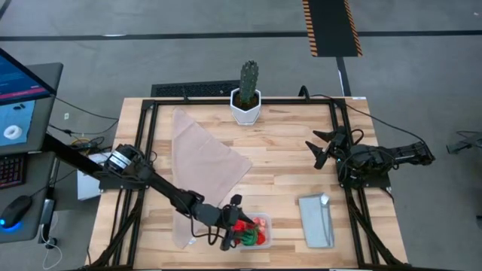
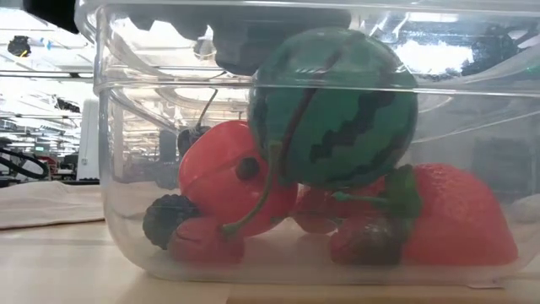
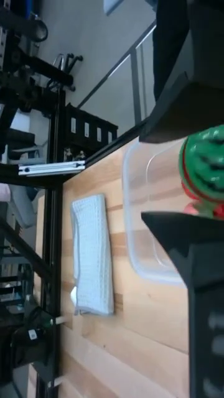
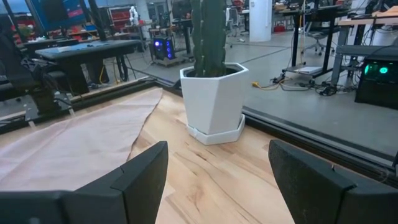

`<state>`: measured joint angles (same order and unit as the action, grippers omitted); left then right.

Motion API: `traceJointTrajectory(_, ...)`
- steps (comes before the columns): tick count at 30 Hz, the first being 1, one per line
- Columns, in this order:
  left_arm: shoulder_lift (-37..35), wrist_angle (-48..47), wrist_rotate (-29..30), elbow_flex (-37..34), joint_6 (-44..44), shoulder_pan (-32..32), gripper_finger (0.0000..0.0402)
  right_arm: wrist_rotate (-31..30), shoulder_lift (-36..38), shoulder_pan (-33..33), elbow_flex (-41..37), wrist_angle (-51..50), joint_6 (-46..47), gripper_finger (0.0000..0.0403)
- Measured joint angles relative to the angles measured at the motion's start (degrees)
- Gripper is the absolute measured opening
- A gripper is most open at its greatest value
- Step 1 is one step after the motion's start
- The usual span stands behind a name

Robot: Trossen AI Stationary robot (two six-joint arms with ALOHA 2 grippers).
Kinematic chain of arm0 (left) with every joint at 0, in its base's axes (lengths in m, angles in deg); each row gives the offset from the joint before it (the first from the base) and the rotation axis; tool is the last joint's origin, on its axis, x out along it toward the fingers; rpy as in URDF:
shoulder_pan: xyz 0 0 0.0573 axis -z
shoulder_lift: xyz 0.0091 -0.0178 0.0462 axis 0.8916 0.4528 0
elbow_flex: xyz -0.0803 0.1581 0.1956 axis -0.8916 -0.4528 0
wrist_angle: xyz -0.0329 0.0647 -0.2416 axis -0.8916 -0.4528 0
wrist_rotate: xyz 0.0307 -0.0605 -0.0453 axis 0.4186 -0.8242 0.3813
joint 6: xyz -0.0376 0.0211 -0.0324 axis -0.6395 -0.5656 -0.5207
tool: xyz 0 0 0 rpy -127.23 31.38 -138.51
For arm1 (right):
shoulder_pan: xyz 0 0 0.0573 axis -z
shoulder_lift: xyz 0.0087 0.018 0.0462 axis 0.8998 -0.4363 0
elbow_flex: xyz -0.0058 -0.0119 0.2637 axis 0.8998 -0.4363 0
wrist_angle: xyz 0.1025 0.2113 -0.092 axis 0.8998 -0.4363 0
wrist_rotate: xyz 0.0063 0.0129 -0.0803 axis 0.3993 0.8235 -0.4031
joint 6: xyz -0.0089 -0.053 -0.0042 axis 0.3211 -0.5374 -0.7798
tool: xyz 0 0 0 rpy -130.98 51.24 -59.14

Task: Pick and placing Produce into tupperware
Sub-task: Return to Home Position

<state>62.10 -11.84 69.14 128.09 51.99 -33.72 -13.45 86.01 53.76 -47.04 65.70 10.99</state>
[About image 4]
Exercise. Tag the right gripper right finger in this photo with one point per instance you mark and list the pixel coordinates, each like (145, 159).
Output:
(311, 193)

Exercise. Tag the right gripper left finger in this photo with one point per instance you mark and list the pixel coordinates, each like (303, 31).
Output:
(136, 193)

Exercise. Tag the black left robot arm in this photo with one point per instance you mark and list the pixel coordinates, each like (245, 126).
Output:
(40, 93)

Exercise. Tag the pale pink cloth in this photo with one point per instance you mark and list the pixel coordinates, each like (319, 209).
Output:
(77, 146)

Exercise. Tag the white angular plant pot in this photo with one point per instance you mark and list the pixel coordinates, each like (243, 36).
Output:
(214, 102)

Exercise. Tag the white paper stack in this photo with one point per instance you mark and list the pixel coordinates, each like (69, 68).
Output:
(308, 70)

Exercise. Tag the computer tower with green lights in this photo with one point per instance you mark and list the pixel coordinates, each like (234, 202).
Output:
(379, 90)

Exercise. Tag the computer tower with blue lights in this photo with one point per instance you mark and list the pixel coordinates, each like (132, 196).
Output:
(163, 48)

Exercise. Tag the grey metal desk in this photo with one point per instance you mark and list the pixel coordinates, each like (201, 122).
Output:
(357, 50)

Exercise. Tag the dark grey desk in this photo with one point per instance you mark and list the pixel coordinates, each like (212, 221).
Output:
(87, 51)

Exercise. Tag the black standing desk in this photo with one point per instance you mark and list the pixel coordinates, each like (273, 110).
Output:
(326, 37)

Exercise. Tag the grey office chair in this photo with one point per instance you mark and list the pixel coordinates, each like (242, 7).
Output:
(317, 35)

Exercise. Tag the green cactus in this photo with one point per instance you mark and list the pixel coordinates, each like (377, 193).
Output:
(208, 37)

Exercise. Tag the red storage rack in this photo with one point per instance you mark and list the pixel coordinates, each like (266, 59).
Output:
(119, 17)

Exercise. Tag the small white robot figure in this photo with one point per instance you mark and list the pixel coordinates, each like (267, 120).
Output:
(133, 15)

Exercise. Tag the light wood desk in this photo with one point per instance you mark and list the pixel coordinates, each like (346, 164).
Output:
(363, 21)

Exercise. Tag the white pillar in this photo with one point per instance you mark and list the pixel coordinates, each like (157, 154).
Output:
(261, 20)

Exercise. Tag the blue board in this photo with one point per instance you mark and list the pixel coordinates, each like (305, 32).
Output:
(62, 12)

